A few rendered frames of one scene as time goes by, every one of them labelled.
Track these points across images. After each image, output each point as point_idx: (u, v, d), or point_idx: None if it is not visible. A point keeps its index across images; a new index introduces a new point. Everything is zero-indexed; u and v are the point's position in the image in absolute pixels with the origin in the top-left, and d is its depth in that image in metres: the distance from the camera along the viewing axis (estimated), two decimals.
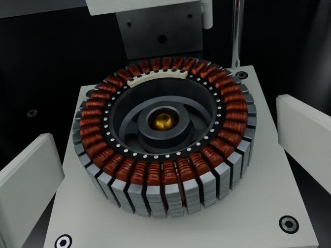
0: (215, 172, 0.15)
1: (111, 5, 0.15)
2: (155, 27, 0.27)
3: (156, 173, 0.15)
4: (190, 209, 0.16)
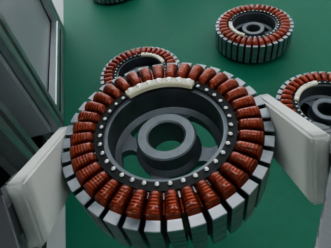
0: (227, 204, 0.13)
1: None
2: None
3: (156, 206, 0.13)
4: (196, 246, 0.14)
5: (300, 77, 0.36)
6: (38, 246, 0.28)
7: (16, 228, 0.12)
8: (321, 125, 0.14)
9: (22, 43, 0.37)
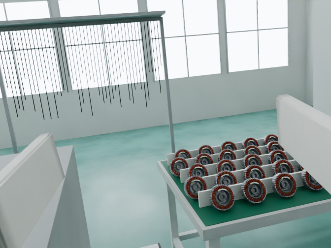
0: None
1: None
2: None
3: None
4: None
5: None
6: None
7: None
8: None
9: None
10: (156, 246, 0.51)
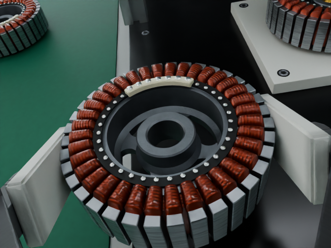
0: None
1: None
2: None
3: None
4: None
5: None
6: None
7: (16, 228, 0.12)
8: (321, 125, 0.14)
9: None
10: None
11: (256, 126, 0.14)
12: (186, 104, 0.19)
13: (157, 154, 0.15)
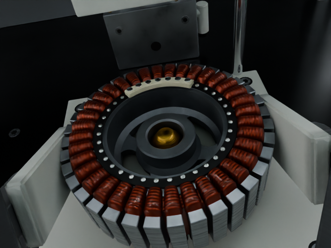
0: None
1: (101, 3, 0.13)
2: (148, 34, 0.25)
3: None
4: None
5: None
6: None
7: (16, 228, 0.12)
8: (321, 125, 0.14)
9: None
10: None
11: (256, 127, 0.14)
12: (186, 105, 0.19)
13: (157, 155, 0.15)
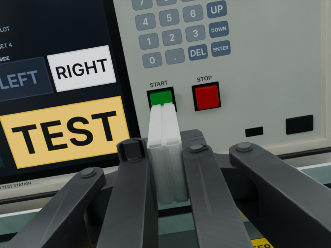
0: None
1: None
2: None
3: None
4: None
5: None
6: None
7: (154, 186, 0.13)
8: (198, 132, 0.15)
9: None
10: None
11: None
12: None
13: None
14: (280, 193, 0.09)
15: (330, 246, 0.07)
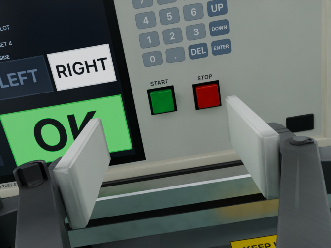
0: None
1: None
2: None
3: None
4: None
5: None
6: None
7: (62, 210, 0.12)
8: (279, 125, 0.15)
9: None
10: None
11: None
12: None
13: None
14: None
15: None
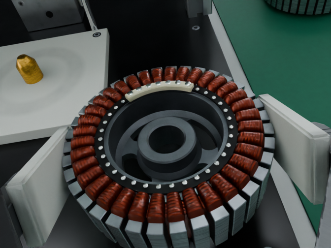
0: None
1: None
2: (41, 5, 0.37)
3: None
4: (325, 9, 0.36)
5: None
6: (209, 0, 0.38)
7: (16, 228, 0.12)
8: (321, 125, 0.14)
9: None
10: None
11: (256, 133, 0.15)
12: (186, 108, 0.19)
13: (158, 160, 0.15)
14: None
15: None
